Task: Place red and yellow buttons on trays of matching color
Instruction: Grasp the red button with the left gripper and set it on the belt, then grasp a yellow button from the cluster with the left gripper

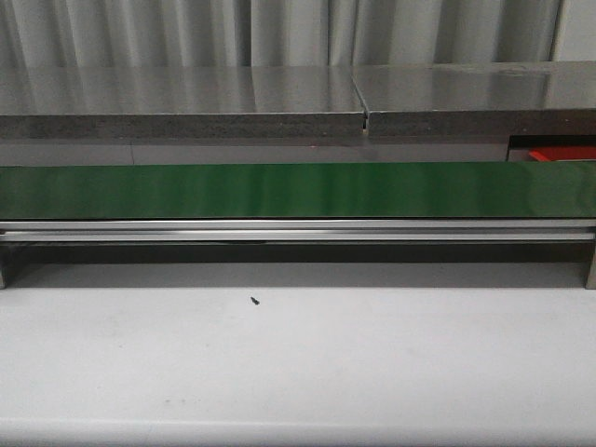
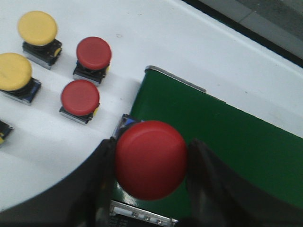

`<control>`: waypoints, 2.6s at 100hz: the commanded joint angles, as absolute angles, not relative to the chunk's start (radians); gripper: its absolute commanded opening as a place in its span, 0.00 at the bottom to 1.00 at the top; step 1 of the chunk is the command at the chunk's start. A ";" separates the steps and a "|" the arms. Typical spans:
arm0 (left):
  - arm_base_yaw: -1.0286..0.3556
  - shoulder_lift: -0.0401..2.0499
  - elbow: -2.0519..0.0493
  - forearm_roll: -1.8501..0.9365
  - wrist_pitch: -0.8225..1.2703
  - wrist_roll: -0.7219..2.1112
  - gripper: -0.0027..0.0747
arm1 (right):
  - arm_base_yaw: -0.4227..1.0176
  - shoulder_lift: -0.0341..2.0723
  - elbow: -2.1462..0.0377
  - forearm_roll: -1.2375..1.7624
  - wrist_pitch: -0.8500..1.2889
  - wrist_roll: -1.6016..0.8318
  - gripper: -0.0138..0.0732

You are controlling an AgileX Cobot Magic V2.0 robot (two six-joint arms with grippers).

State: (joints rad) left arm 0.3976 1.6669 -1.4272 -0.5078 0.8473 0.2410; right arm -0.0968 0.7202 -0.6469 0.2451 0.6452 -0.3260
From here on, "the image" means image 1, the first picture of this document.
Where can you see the grey stone counter right slab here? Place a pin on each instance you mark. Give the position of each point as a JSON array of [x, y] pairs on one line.
[[479, 100]]

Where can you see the grey pleated curtain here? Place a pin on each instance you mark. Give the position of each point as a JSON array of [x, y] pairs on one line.
[[274, 33]]

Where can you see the red plastic bin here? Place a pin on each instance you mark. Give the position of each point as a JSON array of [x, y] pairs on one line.
[[563, 153]]

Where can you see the aluminium conveyor frame rail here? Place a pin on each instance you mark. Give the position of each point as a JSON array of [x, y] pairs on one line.
[[316, 230]]

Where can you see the green conveyor belt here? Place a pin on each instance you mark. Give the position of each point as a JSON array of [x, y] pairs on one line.
[[294, 191]]

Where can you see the grey stone counter left slab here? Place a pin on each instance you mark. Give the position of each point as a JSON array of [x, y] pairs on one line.
[[179, 103]]

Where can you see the grey stone counter slab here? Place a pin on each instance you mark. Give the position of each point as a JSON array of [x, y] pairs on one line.
[[179, 103], [479, 100]]

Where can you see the right conveyor support leg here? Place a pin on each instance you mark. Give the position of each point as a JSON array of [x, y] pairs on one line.
[[585, 256]]

